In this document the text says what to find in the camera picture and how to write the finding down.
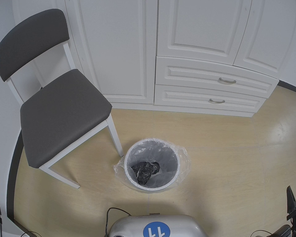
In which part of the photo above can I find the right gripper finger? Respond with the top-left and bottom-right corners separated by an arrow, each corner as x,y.
286,185 -> 296,221

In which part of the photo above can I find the clear plastic bag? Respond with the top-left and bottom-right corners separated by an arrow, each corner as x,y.
113,138 -> 191,189

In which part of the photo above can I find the black plastic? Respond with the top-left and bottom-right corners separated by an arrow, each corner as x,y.
131,162 -> 160,185

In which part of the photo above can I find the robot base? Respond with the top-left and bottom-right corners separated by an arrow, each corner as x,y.
109,214 -> 208,237

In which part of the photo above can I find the white trash bin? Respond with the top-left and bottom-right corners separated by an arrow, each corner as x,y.
124,138 -> 181,191

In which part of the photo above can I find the white wardrobe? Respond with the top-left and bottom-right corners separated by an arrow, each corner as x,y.
64,0 -> 296,118

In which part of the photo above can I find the white chair with grey cushions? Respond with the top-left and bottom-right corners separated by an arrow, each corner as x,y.
0,9 -> 124,189

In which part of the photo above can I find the black cable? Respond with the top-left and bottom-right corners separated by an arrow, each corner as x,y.
105,208 -> 132,235

